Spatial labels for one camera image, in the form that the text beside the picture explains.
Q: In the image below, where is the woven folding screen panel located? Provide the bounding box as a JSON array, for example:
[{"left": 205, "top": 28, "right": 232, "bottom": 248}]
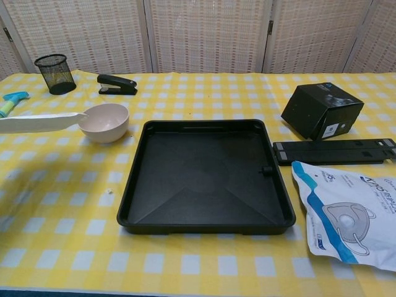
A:
[
  {"left": 262, "top": 0, "right": 383, "bottom": 74},
  {"left": 0, "top": 0, "right": 154, "bottom": 74},
  {"left": 0, "top": 18, "right": 27, "bottom": 81},
  {"left": 144, "top": 0, "right": 276, "bottom": 74},
  {"left": 343, "top": 0, "right": 396, "bottom": 74}
]

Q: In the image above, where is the black cardboard box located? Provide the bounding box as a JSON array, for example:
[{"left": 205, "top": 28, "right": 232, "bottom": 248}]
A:
[{"left": 280, "top": 82, "right": 364, "bottom": 140}]

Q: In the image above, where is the yellow white checkered tablecloth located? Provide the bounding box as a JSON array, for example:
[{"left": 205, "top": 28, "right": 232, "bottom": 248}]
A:
[{"left": 0, "top": 71, "right": 396, "bottom": 297}]

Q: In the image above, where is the black flat bracket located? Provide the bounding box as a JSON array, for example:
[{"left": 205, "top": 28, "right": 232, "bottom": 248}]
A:
[{"left": 272, "top": 138, "right": 396, "bottom": 168}]

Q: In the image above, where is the black stapler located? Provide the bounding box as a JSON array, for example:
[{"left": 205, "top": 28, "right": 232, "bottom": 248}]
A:
[{"left": 97, "top": 74, "right": 138, "bottom": 96}]

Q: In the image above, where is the black mesh pen holder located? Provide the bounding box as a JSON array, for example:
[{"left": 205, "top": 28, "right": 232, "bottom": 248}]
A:
[{"left": 33, "top": 54, "right": 77, "bottom": 95}]

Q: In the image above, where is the blue green toy syringe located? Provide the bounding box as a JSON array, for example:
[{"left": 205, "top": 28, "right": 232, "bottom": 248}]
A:
[{"left": 0, "top": 91, "right": 31, "bottom": 119}]

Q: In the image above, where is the white blue mask package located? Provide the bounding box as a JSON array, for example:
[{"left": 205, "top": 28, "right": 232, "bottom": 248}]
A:
[{"left": 291, "top": 160, "right": 396, "bottom": 272}]

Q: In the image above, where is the black plastic tray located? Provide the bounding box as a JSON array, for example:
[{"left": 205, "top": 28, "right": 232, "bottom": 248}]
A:
[{"left": 116, "top": 119, "right": 297, "bottom": 235}]

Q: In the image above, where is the white paper plate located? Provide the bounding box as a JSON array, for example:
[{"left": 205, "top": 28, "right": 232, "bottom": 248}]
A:
[{"left": 0, "top": 111, "right": 88, "bottom": 134}]

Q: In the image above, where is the beige bowl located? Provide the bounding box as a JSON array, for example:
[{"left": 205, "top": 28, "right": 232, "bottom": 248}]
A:
[{"left": 79, "top": 103, "right": 130, "bottom": 144}]

